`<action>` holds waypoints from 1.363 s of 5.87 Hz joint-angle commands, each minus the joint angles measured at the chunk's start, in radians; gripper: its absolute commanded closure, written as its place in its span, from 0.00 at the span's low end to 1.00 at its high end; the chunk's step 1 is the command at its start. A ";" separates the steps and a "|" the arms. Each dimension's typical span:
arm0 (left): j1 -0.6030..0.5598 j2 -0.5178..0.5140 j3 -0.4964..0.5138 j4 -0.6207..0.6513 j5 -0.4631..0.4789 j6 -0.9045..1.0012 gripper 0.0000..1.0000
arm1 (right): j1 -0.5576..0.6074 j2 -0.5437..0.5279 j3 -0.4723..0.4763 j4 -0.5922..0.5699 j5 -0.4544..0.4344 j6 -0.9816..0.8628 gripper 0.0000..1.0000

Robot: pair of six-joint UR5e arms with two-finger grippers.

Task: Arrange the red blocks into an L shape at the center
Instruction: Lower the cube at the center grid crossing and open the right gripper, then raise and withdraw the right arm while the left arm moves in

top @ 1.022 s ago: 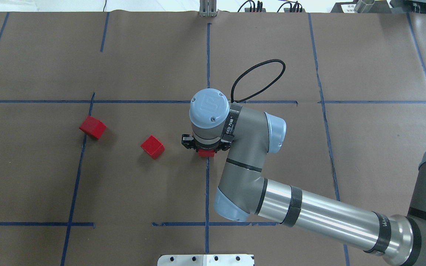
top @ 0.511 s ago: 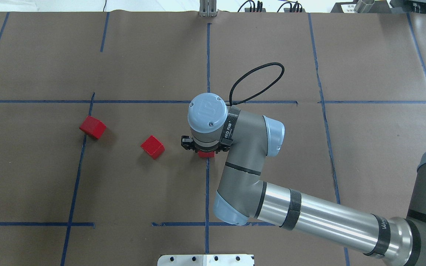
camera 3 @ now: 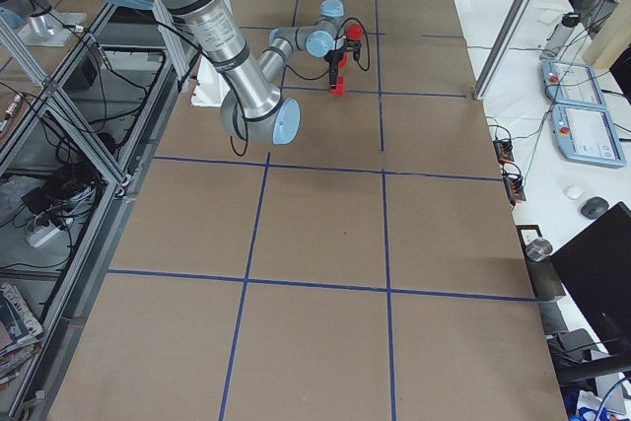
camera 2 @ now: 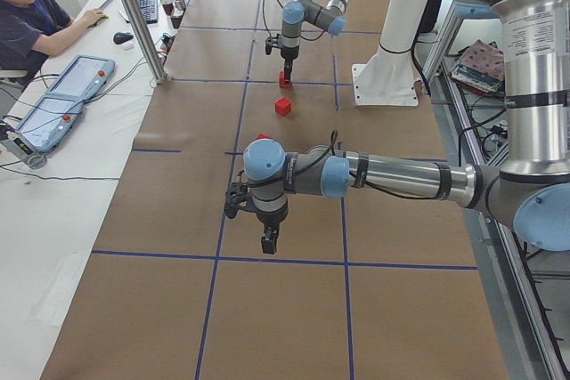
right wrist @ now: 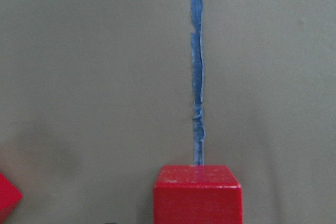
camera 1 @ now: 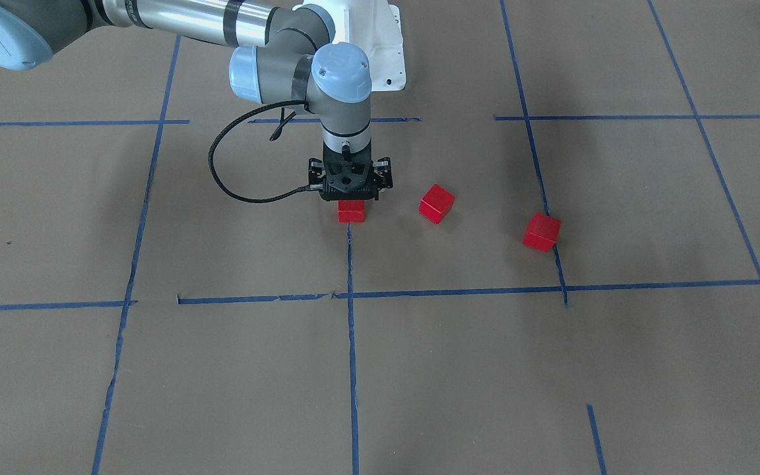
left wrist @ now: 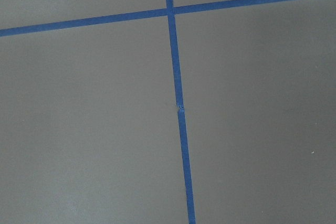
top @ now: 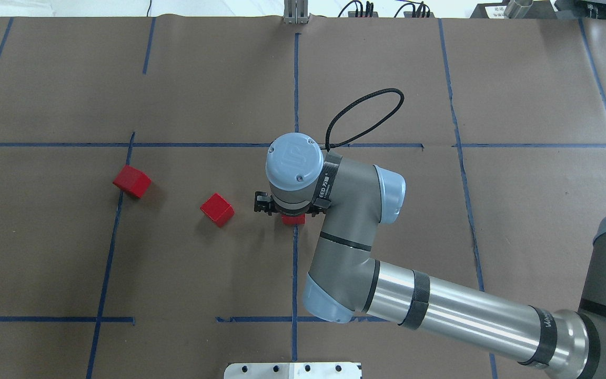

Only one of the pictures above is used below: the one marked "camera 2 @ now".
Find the red block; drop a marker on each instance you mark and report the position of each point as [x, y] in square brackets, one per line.
[284, 82]
[283, 106]
[263, 136]

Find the metal cup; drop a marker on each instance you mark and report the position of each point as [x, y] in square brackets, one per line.
[179, 5]

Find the lower teach pendant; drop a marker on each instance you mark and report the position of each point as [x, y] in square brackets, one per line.
[49, 120]

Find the black keyboard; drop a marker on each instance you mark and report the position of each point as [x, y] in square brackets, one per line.
[149, 10]

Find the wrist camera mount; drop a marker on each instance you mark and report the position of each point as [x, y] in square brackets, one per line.
[238, 198]
[272, 42]

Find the teach pendant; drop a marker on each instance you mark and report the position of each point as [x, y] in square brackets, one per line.
[83, 78]
[49, 120]

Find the black computer mouse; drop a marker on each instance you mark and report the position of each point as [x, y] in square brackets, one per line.
[122, 37]

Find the aluminium frame post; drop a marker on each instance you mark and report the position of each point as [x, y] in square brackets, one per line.
[144, 39]

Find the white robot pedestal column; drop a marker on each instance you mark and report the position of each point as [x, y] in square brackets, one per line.
[387, 79]

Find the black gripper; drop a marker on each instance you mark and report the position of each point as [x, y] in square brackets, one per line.
[269, 220]
[289, 55]

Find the seated person dark shirt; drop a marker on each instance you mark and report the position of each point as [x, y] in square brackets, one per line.
[34, 30]

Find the upper teach pendant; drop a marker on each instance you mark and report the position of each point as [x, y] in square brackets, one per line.
[83, 78]

